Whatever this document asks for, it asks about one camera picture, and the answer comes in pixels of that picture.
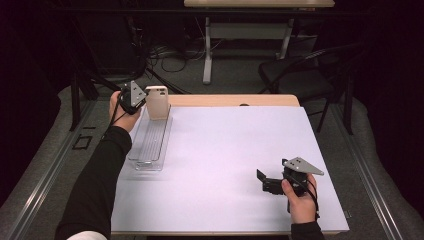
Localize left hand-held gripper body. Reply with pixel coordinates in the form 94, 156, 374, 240
118, 80, 148, 116

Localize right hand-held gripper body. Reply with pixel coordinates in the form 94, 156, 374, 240
280, 156, 325, 198

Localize beige phone case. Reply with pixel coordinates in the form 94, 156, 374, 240
144, 85, 170, 121

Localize clear plastic container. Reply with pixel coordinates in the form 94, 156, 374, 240
127, 103, 174, 172

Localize person's left hand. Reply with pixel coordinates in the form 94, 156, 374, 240
108, 90, 143, 134

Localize person's right hand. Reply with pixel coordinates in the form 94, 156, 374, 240
280, 173, 319, 225

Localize black metal stand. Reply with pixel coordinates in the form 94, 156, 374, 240
68, 16, 134, 133

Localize black chair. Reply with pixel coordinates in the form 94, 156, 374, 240
258, 43, 368, 134

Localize white desk with metal legs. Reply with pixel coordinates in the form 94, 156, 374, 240
183, 0, 336, 85

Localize person's white garment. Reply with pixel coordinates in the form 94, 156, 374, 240
66, 230, 109, 240

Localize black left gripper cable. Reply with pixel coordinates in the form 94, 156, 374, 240
101, 99, 128, 139

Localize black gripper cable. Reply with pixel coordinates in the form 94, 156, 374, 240
288, 174, 321, 221
101, 99, 128, 139

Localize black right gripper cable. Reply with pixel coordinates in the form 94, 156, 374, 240
288, 174, 321, 221

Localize bundle of floor cables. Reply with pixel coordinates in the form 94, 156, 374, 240
146, 41, 209, 74

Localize metal floor rail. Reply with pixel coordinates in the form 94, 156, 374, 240
0, 99, 98, 240
331, 103, 406, 240

